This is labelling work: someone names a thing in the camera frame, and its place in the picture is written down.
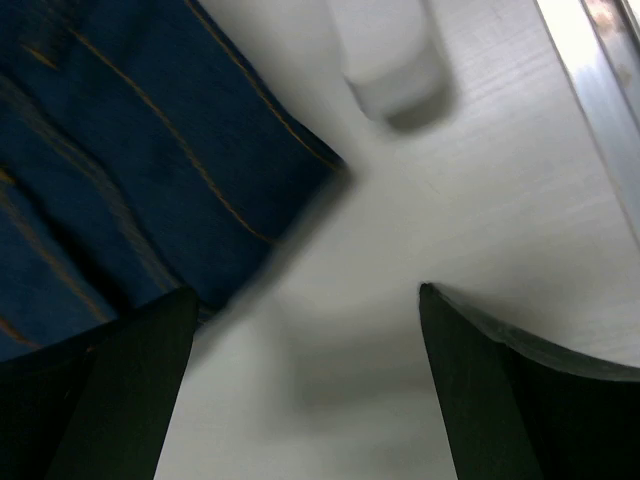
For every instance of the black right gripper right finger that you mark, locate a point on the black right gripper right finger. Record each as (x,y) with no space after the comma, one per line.
(517,406)

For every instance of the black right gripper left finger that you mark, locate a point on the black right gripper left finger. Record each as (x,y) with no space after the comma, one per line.
(98,405)

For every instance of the dark blue denim trousers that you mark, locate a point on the dark blue denim trousers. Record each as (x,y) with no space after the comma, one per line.
(140,152)

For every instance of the metal clothes rack frame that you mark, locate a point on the metal clothes rack frame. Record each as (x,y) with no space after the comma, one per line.
(392,63)

